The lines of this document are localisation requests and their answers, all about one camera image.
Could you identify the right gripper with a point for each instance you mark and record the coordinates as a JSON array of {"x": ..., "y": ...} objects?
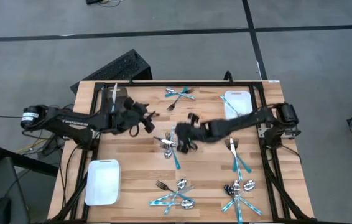
[{"x": 191, "y": 132}]

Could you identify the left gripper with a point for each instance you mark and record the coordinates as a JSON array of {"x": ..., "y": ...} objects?
[{"x": 132, "y": 115}]

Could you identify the cutlery pile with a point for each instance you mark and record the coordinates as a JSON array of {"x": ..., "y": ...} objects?
[{"x": 228, "y": 189}]

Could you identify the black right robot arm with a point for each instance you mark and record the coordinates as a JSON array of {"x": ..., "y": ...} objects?
[{"x": 241, "y": 121}]

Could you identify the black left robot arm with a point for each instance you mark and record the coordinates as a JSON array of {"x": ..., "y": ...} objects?
[{"x": 70, "y": 119}]

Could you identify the dark grey plastic bin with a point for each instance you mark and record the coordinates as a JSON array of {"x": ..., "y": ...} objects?
[{"x": 120, "y": 92}]

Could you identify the white plastic bin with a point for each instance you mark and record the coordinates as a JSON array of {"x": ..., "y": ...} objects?
[
  {"x": 101, "y": 183},
  {"x": 241, "y": 102}
]

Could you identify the black desk beam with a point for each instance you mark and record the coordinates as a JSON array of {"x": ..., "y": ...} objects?
[{"x": 26, "y": 160}]

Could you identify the grey desk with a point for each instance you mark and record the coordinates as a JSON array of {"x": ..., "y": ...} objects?
[{"x": 8, "y": 186}]

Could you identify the black computer mouse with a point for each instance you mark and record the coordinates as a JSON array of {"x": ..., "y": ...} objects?
[{"x": 1, "y": 211}]

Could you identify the black metal table frame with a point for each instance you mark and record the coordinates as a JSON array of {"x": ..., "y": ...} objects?
[{"x": 194, "y": 84}]

